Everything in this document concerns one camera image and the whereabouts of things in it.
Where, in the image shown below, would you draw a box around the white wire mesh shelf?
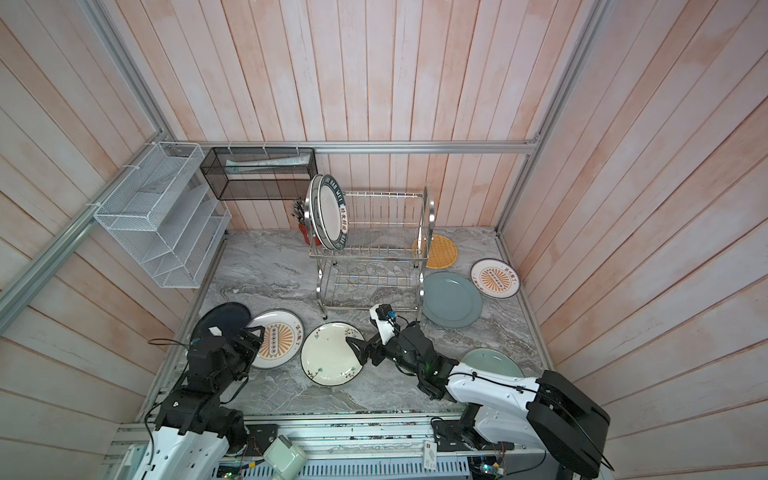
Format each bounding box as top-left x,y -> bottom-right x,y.
95,142 -> 231,289

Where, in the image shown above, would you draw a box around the cream plate red berry pattern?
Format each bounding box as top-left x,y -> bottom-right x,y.
301,322 -> 364,387

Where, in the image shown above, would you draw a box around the yellow woven round trivet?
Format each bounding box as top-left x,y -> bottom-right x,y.
426,234 -> 458,270

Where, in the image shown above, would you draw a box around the black round plate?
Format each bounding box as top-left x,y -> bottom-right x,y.
190,302 -> 252,343

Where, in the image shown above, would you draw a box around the small orange sunburst plate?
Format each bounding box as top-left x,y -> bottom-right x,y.
470,258 -> 521,299

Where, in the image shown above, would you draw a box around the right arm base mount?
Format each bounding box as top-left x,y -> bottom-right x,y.
430,417 -> 514,452

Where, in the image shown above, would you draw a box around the white plate green text rim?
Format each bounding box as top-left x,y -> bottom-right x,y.
313,175 -> 349,250

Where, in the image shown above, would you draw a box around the white green box device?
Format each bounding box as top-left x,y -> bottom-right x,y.
263,435 -> 308,480

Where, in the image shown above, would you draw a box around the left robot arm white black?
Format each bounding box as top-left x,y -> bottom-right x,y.
134,327 -> 264,479

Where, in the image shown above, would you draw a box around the utensils in red cup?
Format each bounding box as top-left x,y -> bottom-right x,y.
292,198 -> 307,228

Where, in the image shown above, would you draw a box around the red utensil cup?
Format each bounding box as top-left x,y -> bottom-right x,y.
297,218 -> 311,245

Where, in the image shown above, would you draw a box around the light green lotus plate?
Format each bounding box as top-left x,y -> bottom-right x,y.
461,348 -> 524,378

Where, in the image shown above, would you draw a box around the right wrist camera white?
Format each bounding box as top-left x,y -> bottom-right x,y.
369,304 -> 398,345

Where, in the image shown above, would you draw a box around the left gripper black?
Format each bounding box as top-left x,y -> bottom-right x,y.
214,327 -> 266,394

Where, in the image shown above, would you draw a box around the grey green plain plate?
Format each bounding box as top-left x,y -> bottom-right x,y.
423,272 -> 483,329

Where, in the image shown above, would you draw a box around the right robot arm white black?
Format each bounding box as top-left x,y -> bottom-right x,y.
345,323 -> 611,479

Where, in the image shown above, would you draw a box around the white plate cloud line pattern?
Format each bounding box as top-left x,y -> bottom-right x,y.
305,175 -> 321,246

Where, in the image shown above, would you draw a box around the large orange sunburst plate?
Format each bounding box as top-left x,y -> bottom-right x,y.
247,309 -> 304,370

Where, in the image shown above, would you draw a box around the stainless steel dish rack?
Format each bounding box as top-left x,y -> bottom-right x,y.
309,188 -> 436,319

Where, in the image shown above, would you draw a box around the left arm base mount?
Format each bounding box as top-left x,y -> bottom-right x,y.
225,422 -> 278,457

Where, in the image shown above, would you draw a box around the black mesh wall basket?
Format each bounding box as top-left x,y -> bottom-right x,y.
201,146 -> 318,201

